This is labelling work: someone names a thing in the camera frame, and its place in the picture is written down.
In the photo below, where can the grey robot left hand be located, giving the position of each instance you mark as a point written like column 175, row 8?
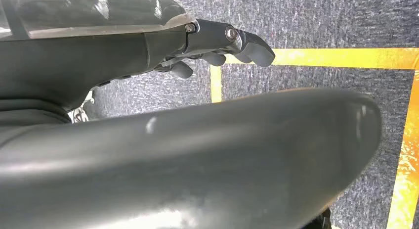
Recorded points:
column 98, row 57

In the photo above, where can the silver metal bracket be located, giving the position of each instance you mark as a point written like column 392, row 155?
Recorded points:
column 82, row 111

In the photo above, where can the yellow floor tape marking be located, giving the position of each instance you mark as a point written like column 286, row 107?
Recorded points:
column 343, row 58

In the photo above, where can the ribbed grey left arm sleeve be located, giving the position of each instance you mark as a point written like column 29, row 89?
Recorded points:
column 26, row 117

